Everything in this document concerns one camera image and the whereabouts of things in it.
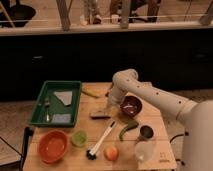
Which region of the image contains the green plastic tray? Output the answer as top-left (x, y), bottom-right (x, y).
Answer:
top-left (29, 81), bottom-right (82, 127)

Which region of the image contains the white handled dish brush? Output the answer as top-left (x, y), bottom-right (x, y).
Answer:
top-left (86, 121), bottom-right (116, 160)

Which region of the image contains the light blue sponge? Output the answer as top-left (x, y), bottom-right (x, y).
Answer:
top-left (52, 114), bottom-right (71, 123)

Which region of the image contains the orange peach fruit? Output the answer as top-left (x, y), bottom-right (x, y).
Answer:
top-left (104, 146), bottom-right (119, 161)

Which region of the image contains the green plastic cup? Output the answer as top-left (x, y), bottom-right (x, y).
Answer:
top-left (71, 130), bottom-right (87, 147)

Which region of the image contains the black clamp stand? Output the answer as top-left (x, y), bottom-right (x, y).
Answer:
top-left (19, 127), bottom-right (34, 171)

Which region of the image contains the grey folded cloth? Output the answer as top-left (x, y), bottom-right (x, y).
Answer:
top-left (54, 91), bottom-right (73, 106)

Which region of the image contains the dark red bowl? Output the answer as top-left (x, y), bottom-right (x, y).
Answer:
top-left (120, 96), bottom-right (142, 117)

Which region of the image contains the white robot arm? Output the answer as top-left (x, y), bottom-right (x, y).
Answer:
top-left (107, 69), bottom-right (213, 171)

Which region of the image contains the small dark metal cup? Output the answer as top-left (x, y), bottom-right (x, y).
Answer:
top-left (140, 125), bottom-right (154, 139)

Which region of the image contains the yellow banana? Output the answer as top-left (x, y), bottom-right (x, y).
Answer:
top-left (82, 90), bottom-right (100, 98)

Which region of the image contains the green chili pepper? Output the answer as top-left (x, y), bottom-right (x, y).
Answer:
top-left (119, 120), bottom-right (139, 141)

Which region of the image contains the black cable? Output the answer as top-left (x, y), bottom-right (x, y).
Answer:
top-left (169, 132), bottom-right (186, 144)

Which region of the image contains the orange plastic bowl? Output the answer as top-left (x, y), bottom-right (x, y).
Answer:
top-left (37, 130), bottom-right (69, 164)

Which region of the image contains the metal fork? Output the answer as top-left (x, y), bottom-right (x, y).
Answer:
top-left (45, 98), bottom-right (51, 122)

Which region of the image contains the dark whiteboard eraser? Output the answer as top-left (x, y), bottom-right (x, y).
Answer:
top-left (89, 111), bottom-right (111, 119)

